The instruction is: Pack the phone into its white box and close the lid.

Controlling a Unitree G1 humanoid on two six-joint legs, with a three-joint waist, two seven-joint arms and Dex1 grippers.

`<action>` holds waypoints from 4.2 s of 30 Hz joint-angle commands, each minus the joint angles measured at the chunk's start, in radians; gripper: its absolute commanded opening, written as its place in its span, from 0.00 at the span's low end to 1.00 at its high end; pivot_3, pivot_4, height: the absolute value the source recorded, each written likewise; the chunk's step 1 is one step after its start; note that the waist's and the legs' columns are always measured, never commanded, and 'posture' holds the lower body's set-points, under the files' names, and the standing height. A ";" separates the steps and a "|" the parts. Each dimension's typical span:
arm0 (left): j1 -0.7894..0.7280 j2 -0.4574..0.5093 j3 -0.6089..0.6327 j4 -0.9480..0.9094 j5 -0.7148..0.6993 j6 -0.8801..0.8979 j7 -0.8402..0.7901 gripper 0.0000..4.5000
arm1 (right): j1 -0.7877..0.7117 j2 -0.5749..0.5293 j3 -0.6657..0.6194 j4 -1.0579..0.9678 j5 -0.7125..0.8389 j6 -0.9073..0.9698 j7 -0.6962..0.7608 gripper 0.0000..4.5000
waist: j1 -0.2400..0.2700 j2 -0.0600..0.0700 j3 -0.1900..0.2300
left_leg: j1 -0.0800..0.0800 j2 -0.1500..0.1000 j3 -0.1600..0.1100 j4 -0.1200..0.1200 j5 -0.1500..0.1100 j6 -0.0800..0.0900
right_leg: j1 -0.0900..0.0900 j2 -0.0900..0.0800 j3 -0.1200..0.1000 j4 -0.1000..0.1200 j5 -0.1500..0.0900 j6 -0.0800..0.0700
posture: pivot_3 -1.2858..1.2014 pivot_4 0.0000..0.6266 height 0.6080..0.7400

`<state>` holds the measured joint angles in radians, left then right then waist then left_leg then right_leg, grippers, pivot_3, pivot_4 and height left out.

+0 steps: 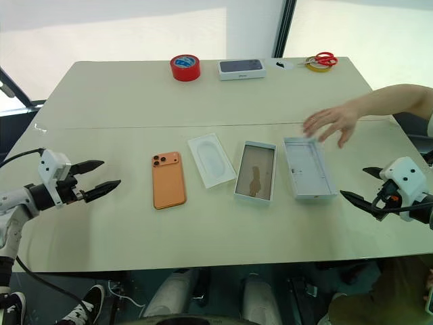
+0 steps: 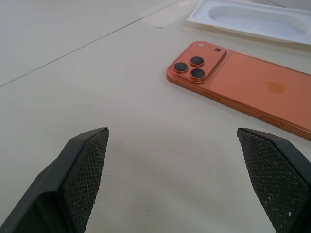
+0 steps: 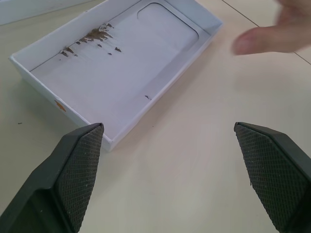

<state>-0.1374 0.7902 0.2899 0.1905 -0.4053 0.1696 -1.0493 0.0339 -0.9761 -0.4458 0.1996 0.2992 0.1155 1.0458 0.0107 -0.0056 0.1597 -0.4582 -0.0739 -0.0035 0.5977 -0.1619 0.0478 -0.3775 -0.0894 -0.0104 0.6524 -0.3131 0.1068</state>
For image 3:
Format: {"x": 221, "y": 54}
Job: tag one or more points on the white cardboard box tray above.
{"x": 114, "y": 72}

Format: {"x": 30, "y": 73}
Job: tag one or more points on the person's bare hand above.
{"x": 274, "y": 36}

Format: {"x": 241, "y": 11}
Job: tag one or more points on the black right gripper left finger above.
{"x": 60, "y": 184}

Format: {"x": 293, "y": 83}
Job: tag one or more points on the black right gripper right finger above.
{"x": 277, "y": 179}

